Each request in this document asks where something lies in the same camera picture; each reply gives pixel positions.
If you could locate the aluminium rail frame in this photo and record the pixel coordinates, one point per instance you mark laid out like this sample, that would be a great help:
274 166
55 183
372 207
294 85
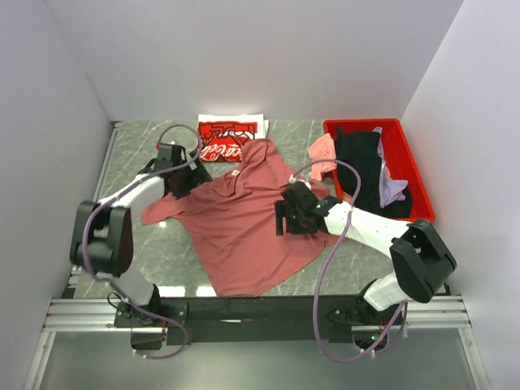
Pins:
80 348

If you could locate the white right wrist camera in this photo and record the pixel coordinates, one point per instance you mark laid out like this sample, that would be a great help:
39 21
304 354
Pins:
293 179

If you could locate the black base crossbar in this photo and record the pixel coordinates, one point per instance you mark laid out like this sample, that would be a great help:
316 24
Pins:
341 319

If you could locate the black shirt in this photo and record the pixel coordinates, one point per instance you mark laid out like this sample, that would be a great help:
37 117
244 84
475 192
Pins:
361 177

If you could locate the light salmon pink shirt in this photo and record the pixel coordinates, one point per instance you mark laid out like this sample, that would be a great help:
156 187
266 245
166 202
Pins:
322 154

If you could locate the red plastic bin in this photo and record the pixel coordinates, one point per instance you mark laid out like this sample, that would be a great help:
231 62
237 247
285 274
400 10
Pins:
398 155

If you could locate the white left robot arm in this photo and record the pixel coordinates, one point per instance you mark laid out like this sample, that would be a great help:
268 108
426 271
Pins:
102 241

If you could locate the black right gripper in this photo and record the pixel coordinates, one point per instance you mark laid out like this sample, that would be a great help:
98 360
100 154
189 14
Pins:
283 210

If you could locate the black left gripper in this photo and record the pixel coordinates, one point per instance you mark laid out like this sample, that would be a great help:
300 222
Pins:
198 176

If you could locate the dusty rose t-shirt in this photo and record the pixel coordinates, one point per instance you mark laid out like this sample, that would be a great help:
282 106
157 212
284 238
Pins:
231 221

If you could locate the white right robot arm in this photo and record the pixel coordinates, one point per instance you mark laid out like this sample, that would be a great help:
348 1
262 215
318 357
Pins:
421 260

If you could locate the folded red white Coca-Cola shirt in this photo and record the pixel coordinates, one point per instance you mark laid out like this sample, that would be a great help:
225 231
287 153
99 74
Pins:
223 137

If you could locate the lavender shirt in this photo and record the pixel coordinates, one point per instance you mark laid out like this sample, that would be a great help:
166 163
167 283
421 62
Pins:
390 190

